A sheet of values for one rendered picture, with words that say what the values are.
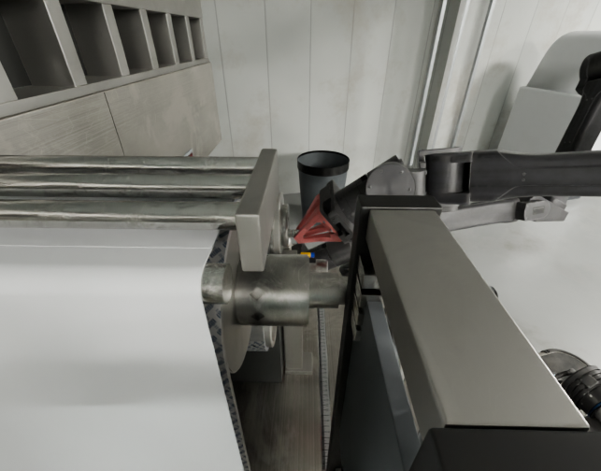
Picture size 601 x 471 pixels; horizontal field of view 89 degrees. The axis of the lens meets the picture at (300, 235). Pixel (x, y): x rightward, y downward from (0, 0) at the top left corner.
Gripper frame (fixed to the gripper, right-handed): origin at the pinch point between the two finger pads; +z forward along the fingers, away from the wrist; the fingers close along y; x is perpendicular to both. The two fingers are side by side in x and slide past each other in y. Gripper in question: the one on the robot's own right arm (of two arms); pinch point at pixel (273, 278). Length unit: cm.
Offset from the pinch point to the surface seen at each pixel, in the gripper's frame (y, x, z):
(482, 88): 331, -104, -176
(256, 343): -24.5, 8.3, -5.4
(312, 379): -13.1, -19.4, 0.5
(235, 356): -36.2, 19.7, -13.0
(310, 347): -4.8, -19.2, 0.8
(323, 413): -20.2, -20.4, -1.3
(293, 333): -11.3, -6.0, -2.2
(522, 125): 284, -143, -186
